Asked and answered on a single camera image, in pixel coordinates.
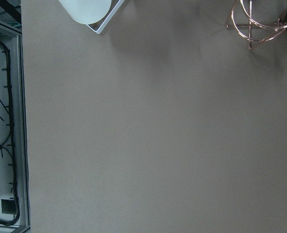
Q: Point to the white cup rack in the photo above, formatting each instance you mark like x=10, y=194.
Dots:
x=99, y=26

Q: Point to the white cup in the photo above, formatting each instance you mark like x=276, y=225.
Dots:
x=86, y=11

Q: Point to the copper wire bottle rack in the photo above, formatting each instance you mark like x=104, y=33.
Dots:
x=258, y=21

